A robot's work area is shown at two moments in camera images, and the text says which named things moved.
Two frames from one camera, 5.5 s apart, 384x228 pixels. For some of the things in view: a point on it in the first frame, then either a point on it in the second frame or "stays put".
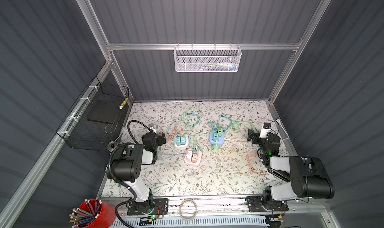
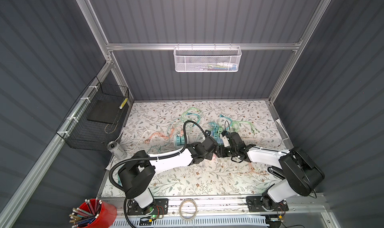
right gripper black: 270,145 to 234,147
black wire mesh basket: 95,121 stays put
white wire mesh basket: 207,59 stays put
